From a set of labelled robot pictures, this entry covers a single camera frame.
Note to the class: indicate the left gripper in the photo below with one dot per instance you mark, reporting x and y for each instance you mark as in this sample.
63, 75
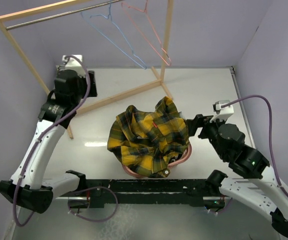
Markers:
93, 90

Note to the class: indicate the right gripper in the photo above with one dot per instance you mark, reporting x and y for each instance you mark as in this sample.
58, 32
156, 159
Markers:
200, 120

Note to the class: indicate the yellow plaid shirt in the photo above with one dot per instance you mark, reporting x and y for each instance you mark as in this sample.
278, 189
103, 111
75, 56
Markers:
146, 142

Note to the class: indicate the blue wire hanger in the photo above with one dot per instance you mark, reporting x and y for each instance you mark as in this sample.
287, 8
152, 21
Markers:
105, 25

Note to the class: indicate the pink wire hanger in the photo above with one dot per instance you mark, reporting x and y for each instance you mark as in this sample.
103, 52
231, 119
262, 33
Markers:
139, 17

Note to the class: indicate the black white checkered shirt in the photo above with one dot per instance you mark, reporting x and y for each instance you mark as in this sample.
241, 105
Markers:
181, 158

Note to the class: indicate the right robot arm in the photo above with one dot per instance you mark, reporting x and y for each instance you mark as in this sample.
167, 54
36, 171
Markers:
249, 163

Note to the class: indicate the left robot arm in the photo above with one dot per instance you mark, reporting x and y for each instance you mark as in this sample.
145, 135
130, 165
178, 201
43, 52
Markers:
26, 188

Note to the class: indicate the pink laundry basket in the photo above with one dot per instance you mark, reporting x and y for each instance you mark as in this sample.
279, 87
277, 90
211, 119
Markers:
138, 176

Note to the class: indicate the black base bar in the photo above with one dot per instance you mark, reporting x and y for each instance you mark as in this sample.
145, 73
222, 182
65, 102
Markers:
192, 192

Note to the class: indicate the wooden clothes rack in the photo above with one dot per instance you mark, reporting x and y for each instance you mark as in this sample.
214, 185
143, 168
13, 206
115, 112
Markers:
158, 82

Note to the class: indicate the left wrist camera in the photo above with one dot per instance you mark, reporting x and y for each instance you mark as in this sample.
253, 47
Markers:
72, 64

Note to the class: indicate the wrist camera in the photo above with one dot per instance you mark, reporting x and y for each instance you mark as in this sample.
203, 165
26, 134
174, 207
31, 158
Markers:
72, 64
223, 111

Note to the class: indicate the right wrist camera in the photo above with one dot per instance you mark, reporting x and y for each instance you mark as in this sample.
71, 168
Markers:
223, 111

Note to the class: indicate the aluminium rail frame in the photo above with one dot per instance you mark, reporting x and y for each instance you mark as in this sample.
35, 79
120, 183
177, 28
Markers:
194, 91

